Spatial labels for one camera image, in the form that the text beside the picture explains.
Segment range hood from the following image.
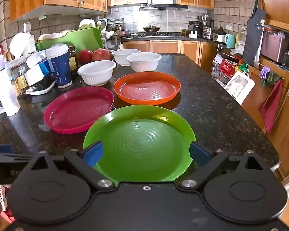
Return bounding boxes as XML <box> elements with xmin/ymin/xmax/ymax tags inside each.
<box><xmin>139</xmin><ymin>3</ymin><xmax>189</xmax><ymax>11</ymax></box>

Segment blue paper cup white lid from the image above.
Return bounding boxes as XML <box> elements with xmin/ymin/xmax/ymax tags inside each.
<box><xmin>45</xmin><ymin>44</ymin><xmax>73</xmax><ymax>89</ymax></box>

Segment grey countertop oven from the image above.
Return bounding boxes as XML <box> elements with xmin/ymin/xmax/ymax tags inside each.
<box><xmin>260</xmin><ymin>30</ymin><xmax>289</xmax><ymax>63</ymax></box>

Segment dark jar orange label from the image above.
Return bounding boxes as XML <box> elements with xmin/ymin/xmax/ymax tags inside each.
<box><xmin>68</xmin><ymin>45</ymin><xmax>79</xmax><ymax>74</ymax></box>

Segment gas stove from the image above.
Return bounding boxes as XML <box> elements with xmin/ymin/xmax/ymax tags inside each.
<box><xmin>144</xmin><ymin>32</ymin><xmax>183</xmax><ymax>38</ymax></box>

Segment green plate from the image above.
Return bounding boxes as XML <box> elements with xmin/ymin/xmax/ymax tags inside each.
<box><xmin>83</xmin><ymin>105</ymin><xmax>197</xmax><ymax>182</ymax></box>

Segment red shopping bag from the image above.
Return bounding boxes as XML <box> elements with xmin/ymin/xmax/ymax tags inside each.
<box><xmin>219</xmin><ymin>58</ymin><xmax>239</xmax><ymax>75</ymax></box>

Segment white ribbed bowl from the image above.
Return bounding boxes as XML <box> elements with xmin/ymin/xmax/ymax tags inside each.
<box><xmin>77</xmin><ymin>60</ymin><xmax>117</xmax><ymax>86</ymax></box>
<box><xmin>111</xmin><ymin>49</ymin><xmax>141</xmax><ymax>66</ymax></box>
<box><xmin>126</xmin><ymin>52</ymin><xmax>162</xmax><ymax>72</ymax></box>

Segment wok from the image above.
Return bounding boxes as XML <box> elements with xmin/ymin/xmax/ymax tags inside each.
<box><xmin>143</xmin><ymin>25</ymin><xmax>160</xmax><ymax>33</ymax></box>

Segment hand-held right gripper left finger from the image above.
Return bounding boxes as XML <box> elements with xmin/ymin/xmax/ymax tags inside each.
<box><xmin>30</xmin><ymin>141</ymin><xmax>118</xmax><ymax>190</ymax></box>

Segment pink plate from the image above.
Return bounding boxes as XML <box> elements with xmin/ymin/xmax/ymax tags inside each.
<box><xmin>44</xmin><ymin>86</ymin><xmax>115</xmax><ymax>134</ymax></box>

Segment orange plate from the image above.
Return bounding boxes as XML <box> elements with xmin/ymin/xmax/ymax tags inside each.
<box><xmin>113</xmin><ymin>71</ymin><xmax>181</xmax><ymax>105</ymax></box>

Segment clear jar yellow label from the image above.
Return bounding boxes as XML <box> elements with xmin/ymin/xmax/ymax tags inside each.
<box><xmin>6</xmin><ymin>59</ymin><xmax>29</xmax><ymax>92</ymax></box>

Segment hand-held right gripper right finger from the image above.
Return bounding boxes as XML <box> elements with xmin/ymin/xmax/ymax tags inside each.
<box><xmin>177</xmin><ymin>141</ymin><xmax>264</xmax><ymax>190</ymax></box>

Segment blue white tissue pack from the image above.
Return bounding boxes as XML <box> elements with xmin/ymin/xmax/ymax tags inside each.
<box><xmin>24</xmin><ymin>53</ymin><xmax>51</xmax><ymax>86</ymax></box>

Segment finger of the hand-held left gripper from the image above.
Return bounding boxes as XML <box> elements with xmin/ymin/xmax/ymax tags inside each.
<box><xmin>0</xmin><ymin>144</ymin><xmax>38</xmax><ymax>162</ymax></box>

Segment white box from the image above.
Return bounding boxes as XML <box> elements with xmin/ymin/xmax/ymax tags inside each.
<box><xmin>224</xmin><ymin>70</ymin><xmax>256</xmax><ymax>106</ymax></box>

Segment dark apron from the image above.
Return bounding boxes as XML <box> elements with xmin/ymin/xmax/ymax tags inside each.
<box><xmin>242</xmin><ymin>0</ymin><xmax>266</xmax><ymax>70</ymax></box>

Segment white plastic bag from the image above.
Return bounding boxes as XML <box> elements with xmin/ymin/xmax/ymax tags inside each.
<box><xmin>9</xmin><ymin>32</ymin><xmax>36</xmax><ymax>58</ymax></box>

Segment teal mug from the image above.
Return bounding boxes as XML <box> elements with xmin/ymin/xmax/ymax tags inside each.
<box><xmin>225</xmin><ymin>34</ymin><xmax>236</xmax><ymax>49</ymax></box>

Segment white plastic tray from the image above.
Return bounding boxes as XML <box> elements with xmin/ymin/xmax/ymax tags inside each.
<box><xmin>26</xmin><ymin>80</ymin><xmax>56</xmax><ymax>95</ymax></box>

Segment white plate in rack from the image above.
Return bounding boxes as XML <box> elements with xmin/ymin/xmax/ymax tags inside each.
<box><xmin>79</xmin><ymin>18</ymin><xmax>96</xmax><ymax>28</ymax></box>

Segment wooden base cabinets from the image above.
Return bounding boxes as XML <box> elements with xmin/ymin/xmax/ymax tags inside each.
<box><xmin>122</xmin><ymin>40</ymin><xmax>217</xmax><ymax>71</ymax></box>

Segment white thermos bottle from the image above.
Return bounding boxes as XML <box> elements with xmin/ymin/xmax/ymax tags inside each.
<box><xmin>0</xmin><ymin>58</ymin><xmax>21</xmax><ymax>116</ymax></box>

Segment red hanging cloth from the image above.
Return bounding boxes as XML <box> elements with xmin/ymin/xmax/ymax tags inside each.
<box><xmin>258</xmin><ymin>79</ymin><xmax>283</xmax><ymax>135</ymax></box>

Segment green cutting board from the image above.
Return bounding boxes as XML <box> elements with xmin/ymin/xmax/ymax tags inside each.
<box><xmin>37</xmin><ymin>26</ymin><xmax>104</xmax><ymax>52</ymax></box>

